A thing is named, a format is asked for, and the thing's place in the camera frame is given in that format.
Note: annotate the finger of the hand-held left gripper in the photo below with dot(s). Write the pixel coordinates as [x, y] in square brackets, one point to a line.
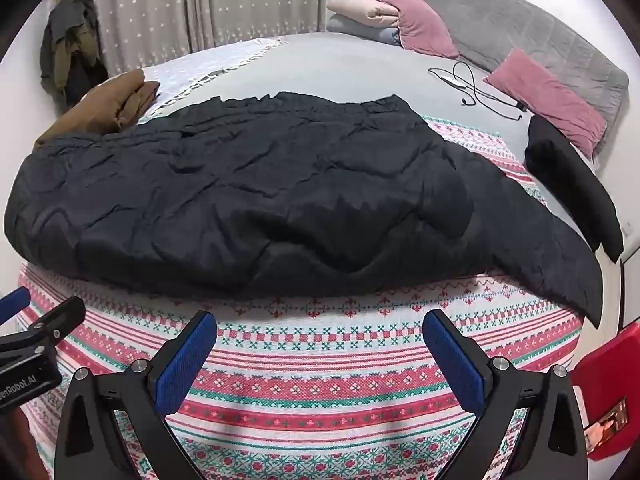
[12, 304]
[57, 320]

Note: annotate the pink velvet pillow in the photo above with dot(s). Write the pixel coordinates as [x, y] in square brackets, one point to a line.
[420, 20]
[550, 95]

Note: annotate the beige pillow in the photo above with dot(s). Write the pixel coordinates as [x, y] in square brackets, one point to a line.
[360, 9]

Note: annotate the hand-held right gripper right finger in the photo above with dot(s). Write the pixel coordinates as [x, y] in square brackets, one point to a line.
[454, 360]

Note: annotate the grey headboard cushion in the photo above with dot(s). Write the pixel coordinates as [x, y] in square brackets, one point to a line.
[515, 25]

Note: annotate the hanging dark clothes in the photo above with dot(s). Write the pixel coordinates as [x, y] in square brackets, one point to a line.
[70, 45]

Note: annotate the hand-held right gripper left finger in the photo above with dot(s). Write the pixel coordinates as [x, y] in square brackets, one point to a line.
[186, 355]

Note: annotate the brown folded cloth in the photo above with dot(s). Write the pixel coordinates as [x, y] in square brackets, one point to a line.
[95, 110]

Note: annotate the grey dotted curtain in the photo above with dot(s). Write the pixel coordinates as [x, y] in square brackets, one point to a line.
[200, 5]

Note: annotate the white fringed blanket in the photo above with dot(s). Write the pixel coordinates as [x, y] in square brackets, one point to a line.
[200, 67]

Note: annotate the white charger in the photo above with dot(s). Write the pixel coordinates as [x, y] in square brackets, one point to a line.
[450, 80]

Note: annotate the red box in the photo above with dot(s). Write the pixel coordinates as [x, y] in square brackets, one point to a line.
[607, 375]

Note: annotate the black pillow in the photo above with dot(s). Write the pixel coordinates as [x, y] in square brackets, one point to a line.
[570, 180]

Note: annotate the grey-blue pillow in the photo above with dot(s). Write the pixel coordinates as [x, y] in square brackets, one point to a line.
[355, 30]

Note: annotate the black quilted jacket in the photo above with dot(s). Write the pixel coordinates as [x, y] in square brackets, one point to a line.
[250, 185]

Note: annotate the wall socket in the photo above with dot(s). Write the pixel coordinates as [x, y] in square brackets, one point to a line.
[626, 228]

